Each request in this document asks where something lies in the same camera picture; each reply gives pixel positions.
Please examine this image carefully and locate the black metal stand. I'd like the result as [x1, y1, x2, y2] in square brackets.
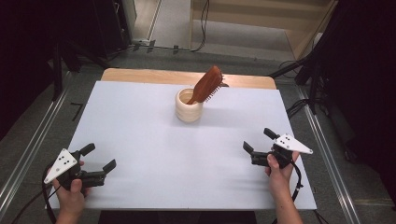
[50, 38, 110, 101]
[269, 50, 325, 116]

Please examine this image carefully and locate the black floor cable bundle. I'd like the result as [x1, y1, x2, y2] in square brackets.
[278, 59, 313, 119]

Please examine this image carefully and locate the person's left hand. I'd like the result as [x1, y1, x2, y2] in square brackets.
[50, 177, 92, 214]

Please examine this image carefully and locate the right hand-held gripper black cable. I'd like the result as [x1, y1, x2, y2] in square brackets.
[272, 159, 304, 224]

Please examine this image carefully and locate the light wooden table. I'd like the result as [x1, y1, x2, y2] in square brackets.
[101, 68, 277, 91]

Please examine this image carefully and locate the cream ribbed cup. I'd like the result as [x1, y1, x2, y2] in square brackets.
[175, 87, 205, 123]

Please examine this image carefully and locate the person's right hand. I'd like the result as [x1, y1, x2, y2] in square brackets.
[264, 151, 301, 192]

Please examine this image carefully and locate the dark cabinet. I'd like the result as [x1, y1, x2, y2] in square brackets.
[92, 0, 133, 59]

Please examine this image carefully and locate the white table board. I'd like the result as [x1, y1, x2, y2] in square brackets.
[46, 80, 318, 211]

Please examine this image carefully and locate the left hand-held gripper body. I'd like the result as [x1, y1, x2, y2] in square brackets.
[43, 148, 107, 190]

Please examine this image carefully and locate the wooden hairbrush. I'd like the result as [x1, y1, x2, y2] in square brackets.
[186, 64, 230, 105]

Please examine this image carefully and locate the light wooden stepped platform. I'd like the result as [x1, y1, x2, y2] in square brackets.
[190, 0, 339, 61]

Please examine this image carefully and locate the metal floor rail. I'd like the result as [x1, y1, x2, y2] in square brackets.
[294, 86, 362, 224]
[0, 88, 69, 214]

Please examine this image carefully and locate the left hand-held gripper black cable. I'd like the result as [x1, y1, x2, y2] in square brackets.
[11, 162, 62, 224]

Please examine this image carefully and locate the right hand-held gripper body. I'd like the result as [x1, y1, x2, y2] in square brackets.
[250, 133, 314, 170]

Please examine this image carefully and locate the hand-held gripper black cable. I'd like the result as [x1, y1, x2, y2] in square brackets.
[272, 159, 304, 224]
[11, 162, 62, 224]

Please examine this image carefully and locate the black power cable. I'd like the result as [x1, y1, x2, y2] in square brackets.
[192, 0, 211, 52]
[189, 0, 209, 52]

